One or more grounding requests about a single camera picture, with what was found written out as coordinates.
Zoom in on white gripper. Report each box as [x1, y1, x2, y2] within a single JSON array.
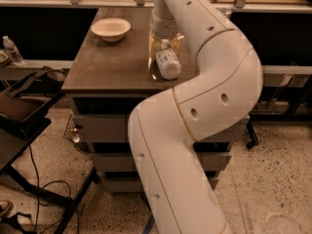
[[149, 0, 184, 60]]

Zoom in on clear plastic water bottle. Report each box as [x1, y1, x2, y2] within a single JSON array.
[[155, 40, 181, 80]]

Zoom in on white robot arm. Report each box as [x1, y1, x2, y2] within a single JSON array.
[[128, 0, 263, 234]]

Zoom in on small background water bottle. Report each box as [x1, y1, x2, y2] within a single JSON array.
[[3, 36, 24, 65]]

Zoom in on white paper bowl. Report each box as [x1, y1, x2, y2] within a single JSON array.
[[92, 18, 131, 42]]

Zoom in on grey drawer cabinet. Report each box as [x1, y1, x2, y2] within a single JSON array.
[[60, 7, 252, 195]]

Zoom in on top grey drawer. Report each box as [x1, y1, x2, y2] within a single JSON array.
[[73, 115, 250, 142]]

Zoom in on black caster leg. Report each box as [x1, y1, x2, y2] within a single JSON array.
[[247, 121, 258, 149]]

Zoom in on black cart with bag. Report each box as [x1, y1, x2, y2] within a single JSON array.
[[0, 66, 98, 234]]

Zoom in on blue tape cross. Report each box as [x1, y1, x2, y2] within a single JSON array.
[[140, 194, 155, 234]]

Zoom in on wire mesh basket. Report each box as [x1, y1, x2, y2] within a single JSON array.
[[63, 116, 89, 152]]

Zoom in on black floor cable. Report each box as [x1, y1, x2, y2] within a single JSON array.
[[19, 130, 82, 234]]

